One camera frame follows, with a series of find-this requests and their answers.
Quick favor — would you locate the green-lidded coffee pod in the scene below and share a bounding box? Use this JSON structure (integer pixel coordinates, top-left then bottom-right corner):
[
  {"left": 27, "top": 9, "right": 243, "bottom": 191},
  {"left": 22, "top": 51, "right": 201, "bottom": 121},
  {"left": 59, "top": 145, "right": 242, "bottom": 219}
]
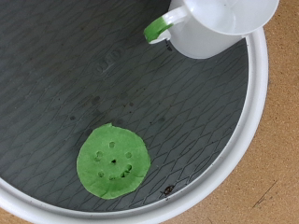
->
[{"left": 76, "top": 122, "right": 152, "bottom": 201}]

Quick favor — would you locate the white two-tier turntable shelf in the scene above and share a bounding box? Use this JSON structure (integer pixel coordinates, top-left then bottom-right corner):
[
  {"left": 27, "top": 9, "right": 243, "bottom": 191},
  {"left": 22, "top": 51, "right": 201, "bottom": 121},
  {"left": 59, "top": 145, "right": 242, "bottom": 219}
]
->
[{"left": 0, "top": 0, "right": 269, "bottom": 224}]

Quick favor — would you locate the white mug green-taped handle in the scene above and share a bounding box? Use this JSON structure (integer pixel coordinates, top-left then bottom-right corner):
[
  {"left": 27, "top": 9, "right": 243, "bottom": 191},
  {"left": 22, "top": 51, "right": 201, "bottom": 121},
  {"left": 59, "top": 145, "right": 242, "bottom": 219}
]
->
[{"left": 143, "top": 0, "right": 280, "bottom": 60}]

